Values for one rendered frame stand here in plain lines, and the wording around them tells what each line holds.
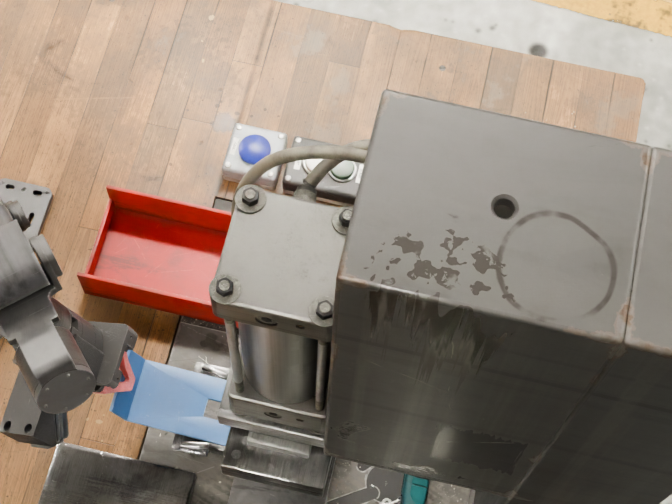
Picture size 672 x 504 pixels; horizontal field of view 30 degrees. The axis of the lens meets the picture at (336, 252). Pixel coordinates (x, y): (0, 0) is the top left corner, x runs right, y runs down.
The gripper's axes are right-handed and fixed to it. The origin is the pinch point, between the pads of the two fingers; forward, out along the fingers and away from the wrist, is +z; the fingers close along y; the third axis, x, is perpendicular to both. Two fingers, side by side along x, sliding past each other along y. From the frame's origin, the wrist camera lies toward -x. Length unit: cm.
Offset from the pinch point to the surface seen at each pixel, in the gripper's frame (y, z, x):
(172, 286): -5.2, 9.9, 15.4
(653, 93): 18, 122, 113
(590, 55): 5, 116, 119
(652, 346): 64, -40, -7
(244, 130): -1.2, 9.4, 36.7
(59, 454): -10.1, 5.6, -7.6
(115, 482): -3.7, 8.5, -9.1
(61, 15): -28, 0, 49
